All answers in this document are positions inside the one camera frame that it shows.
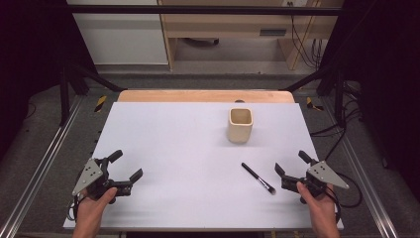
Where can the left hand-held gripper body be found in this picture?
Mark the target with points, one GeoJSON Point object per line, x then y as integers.
{"type": "Point", "coordinates": [88, 174]}

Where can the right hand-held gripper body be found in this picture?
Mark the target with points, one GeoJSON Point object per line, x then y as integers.
{"type": "Point", "coordinates": [322, 173]}

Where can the beige square cup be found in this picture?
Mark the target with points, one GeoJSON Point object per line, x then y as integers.
{"type": "Point", "coordinates": [240, 132]}

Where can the person's right hand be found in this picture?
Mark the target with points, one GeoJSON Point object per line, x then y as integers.
{"type": "Point", "coordinates": [322, 208]}

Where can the person's left hand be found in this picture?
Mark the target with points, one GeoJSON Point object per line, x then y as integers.
{"type": "Point", "coordinates": [90, 211]}

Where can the white table mat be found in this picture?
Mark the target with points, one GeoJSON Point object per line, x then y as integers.
{"type": "Point", "coordinates": [185, 158]}

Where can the wooden table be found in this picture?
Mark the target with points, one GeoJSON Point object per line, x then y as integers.
{"type": "Point", "coordinates": [198, 96]}

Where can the black curtain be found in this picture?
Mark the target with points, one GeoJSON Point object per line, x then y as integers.
{"type": "Point", "coordinates": [29, 66]}
{"type": "Point", "coordinates": [389, 82]}

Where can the white cabinet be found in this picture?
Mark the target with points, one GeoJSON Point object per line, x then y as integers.
{"type": "Point", "coordinates": [122, 36]}

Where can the light wooden desk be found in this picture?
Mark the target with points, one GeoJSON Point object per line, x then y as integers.
{"type": "Point", "coordinates": [231, 24]}

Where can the white power strip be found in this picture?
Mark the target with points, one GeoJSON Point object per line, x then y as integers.
{"type": "Point", "coordinates": [295, 2]}

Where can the aluminium floor rail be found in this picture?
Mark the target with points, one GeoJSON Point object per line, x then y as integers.
{"type": "Point", "coordinates": [43, 165]}
{"type": "Point", "coordinates": [366, 185]}

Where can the black metal frame stand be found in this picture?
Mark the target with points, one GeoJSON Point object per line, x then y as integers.
{"type": "Point", "coordinates": [64, 95]}
{"type": "Point", "coordinates": [338, 95]}

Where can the black horizontal frame bar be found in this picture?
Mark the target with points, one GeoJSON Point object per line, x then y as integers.
{"type": "Point", "coordinates": [198, 10]}

